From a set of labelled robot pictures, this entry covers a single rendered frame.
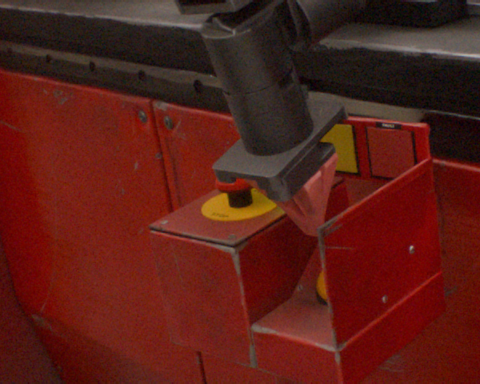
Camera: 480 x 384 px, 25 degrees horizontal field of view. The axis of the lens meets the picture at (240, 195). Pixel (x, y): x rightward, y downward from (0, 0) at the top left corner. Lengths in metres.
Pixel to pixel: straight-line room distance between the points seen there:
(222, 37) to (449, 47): 0.30
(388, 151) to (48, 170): 0.88
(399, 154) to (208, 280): 0.20
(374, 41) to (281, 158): 0.29
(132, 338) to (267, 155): 0.92
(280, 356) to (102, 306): 0.87
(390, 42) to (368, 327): 0.31
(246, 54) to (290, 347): 0.25
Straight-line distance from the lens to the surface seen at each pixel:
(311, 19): 0.80
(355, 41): 1.08
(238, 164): 0.82
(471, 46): 1.00
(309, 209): 0.85
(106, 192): 1.58
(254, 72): 0.78
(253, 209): 0.94
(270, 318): 0.91
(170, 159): 1.40
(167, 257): 0.94
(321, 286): 0.92
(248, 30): 0.77
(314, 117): 0.84
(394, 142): 0.93
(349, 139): 0.96
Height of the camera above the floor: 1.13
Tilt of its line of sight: 21 degrees down
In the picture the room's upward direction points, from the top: 10 degrees counter-clockwise
